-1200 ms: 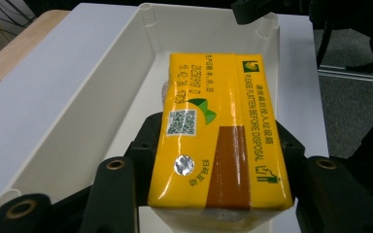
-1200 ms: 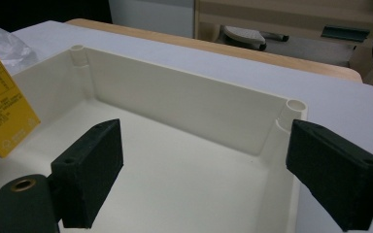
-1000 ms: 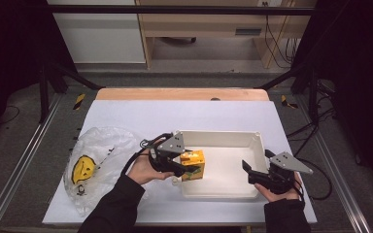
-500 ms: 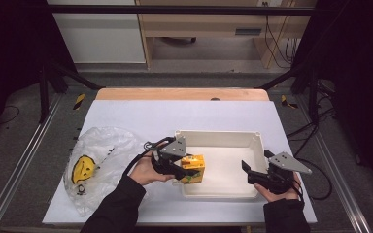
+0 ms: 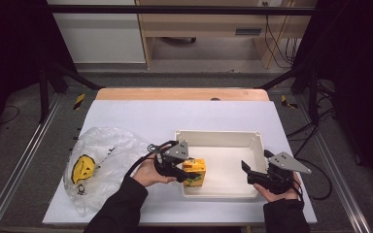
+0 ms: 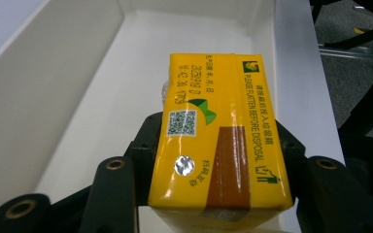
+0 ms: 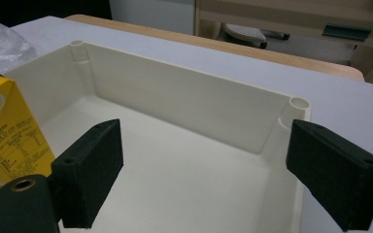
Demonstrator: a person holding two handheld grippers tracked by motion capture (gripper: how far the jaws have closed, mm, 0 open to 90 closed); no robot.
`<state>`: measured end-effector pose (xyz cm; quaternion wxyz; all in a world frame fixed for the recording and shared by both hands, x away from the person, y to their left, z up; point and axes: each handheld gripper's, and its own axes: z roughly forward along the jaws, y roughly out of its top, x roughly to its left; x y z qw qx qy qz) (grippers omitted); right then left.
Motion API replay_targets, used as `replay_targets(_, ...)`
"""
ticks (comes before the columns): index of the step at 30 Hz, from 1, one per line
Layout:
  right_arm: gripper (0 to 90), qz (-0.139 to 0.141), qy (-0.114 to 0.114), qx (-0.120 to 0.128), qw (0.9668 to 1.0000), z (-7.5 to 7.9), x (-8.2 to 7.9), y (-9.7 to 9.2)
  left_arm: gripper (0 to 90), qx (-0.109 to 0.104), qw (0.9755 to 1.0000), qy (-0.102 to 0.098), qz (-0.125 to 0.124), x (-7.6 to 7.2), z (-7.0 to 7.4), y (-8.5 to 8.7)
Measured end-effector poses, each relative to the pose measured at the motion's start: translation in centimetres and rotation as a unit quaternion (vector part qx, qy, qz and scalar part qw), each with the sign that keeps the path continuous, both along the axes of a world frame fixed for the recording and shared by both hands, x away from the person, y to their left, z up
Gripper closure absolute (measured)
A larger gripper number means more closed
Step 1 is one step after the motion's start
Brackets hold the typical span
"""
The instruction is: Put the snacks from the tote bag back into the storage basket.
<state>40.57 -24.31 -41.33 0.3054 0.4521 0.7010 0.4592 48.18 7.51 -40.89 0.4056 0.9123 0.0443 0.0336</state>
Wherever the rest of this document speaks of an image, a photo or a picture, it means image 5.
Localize black curtain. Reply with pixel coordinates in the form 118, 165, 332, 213
0, 0, 76, 130
299, 0, 373, 198

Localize black floor cables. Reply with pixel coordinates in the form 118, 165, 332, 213
286, 81, 337, 157

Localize aluminium floor rail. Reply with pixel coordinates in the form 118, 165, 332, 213
295, 93, 372, 233
0, 93, 62, 233

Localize person's left hand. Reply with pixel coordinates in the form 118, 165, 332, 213
132, 157, 177, 188

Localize black frame bar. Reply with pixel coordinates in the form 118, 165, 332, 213
45, 4, 317, 17

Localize light wooden desk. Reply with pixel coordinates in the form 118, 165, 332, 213
135, 0, 319, 70

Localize yellow drink carton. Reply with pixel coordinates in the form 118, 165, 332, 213
182, 157, 207, 188

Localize white plastic box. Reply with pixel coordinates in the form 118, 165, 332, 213
174, 129, 268, 199

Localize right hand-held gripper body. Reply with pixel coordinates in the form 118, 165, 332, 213
247, 150, 313, 195

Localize white cabinet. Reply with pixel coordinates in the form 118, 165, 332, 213
47, 0, 148, 65

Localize black desk cables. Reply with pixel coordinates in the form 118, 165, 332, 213
264, 15, 300, 69

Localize clear plastic bag yellow print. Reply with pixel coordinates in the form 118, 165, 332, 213
62, 126, 152, 217

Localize yellow black tape piece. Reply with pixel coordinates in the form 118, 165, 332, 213
73, 93, 86, 111
281, 94, 299, 110

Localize person's right hand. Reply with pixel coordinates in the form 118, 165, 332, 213
253, 172, 303, 204

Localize white table sheet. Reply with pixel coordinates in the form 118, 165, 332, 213
42, 99, 318, 226

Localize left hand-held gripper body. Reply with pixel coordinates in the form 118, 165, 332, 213
148, 139, 190, 179

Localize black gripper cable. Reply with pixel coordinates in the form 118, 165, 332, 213
292, 157, 333, 201
124, 141, 180, 178

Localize black metal stand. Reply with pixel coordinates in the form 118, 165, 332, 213
38, 61, 105, 124
258, 61, 321, 124

